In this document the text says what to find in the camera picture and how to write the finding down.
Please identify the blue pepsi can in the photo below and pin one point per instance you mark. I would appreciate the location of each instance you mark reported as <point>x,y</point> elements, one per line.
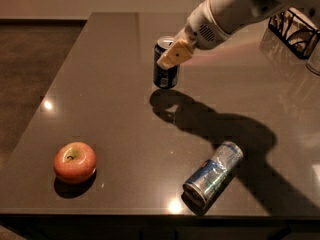
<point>165,79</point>

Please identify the red apple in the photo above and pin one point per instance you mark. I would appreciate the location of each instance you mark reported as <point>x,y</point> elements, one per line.
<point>75,163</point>

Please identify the black wire basket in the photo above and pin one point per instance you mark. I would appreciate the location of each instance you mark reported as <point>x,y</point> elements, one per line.
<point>296,32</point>

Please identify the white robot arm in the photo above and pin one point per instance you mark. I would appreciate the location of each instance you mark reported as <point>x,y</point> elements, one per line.
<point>232,15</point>

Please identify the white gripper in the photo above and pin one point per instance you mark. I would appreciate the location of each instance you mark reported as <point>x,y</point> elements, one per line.
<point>204,30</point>

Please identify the silver blue energy drink can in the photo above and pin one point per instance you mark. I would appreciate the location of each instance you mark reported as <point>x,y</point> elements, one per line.
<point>203,185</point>

